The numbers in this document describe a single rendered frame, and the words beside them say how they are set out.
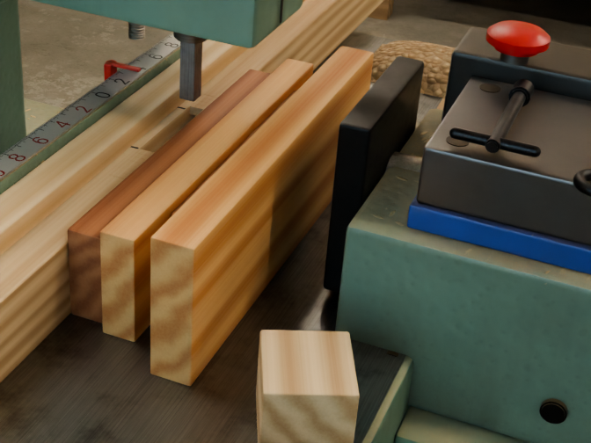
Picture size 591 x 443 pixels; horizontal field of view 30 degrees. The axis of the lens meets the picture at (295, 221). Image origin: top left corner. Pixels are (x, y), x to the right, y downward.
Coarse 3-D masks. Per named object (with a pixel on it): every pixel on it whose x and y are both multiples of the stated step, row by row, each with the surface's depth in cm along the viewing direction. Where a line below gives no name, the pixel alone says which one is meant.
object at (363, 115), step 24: (384, 72) 54; (408, 72) 54; (384, 96) 52; (408, 96) 54; (360, 120) 49; (384, 120) 51; (408, 120) 55; (360, 144) 49; (384, 144) 52; (336, 168) 50; (360, 168) 50; (384, 168) 53; (408, 168) 53; (336, 192) 51; (360, 192) 50; (336, 216) 51; (336, 240) 52; (336, 264) 52; (336, 288) 53
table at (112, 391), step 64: (320, 64) 78; (320, 256) 57; (64, 320) 51; (256, 320) 52; (320, 320) 52; (0, 384) 47; (64, 384) 47; (128, 384) 47; (192, 384) 48; (256, 384) 48; (384, 384) 48
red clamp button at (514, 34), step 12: (504, 24) 52; (516, 24) 52; (528, 24) 53; (492, 36) 52; (504, 36) 51; (516, 36) 51; (528, 36) 51; (540, 36) 52; (504, 48) 51; (516, 48) 51; (528, 48) 51; (540, 48) 51
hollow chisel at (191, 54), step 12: (180, 48) 59; (192, 48) 59; (180, 60) 59; (192, 60) 59; (180, 72) 60; (192, 72) 59; (180, 84) 60; (192, 84) 60; (180, 96) 60; (192, 96) 60
